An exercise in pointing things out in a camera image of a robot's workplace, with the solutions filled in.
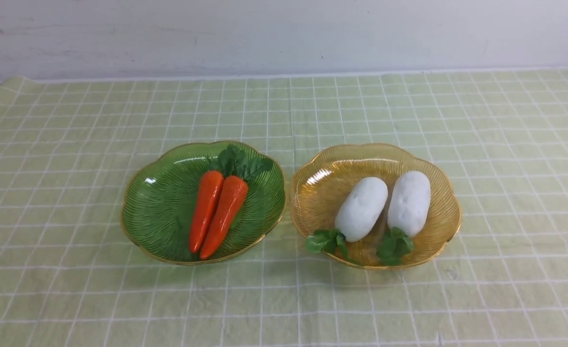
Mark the amber glass plate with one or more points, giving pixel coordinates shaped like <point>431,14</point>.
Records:
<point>320,187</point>

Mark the white toy radish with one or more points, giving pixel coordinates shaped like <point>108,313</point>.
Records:
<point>405,218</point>
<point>355,218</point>

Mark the green glass plate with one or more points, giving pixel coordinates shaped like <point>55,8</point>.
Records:
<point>159,203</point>

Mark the green checkered tablecloth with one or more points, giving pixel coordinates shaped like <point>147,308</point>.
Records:
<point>69,277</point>

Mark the orange toy carrot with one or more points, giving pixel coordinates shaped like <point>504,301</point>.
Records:
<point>238,170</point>
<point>210,186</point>

